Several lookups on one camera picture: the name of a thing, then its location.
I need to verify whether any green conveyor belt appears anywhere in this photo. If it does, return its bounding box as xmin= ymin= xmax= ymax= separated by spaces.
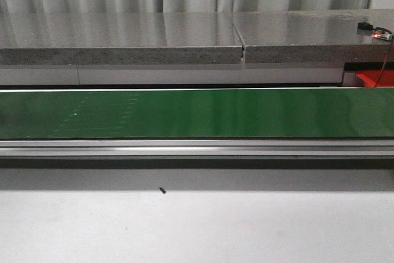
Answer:
xmin=1 ymin=87 xmax=393 ymax=139

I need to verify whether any aluminium conveyor frame rail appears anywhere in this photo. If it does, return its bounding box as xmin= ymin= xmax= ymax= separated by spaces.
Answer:
xmin=1 ymin=139 xmax=393 ymax=159

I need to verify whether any black connector plug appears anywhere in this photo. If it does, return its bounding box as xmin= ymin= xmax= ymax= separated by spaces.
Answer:
xmin=357 ymin=22 xmax=374 ymax=31

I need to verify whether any thin red black wire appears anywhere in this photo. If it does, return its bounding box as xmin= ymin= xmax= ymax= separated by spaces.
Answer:
xmin=373 ymin=26 xmax=394 ymax=89

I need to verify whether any grey stone slab right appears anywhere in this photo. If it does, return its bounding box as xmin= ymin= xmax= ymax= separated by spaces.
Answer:
xmin=233 ymin=9 xmax=393 ymax=63

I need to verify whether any grey stone slab left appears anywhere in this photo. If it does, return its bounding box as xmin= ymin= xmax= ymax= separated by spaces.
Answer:
xmin=1 ymin=13 xmax=243 ymax=65

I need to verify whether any grey stone slab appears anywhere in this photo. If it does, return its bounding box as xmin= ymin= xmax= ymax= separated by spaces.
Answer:
xmin=233 ymin=9 xmax=393 ymax=63
xmin=1 ymin=13 xmax=243 ymax=65

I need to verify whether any red plastic tray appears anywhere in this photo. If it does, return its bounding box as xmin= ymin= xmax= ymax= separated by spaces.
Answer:
xmin=356 ymin=70 xmax=394 ymax=88

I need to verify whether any small green circuit board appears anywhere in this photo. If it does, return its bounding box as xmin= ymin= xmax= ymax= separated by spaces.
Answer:
xmin=372 ymin=30 xmax=393 ymax=41

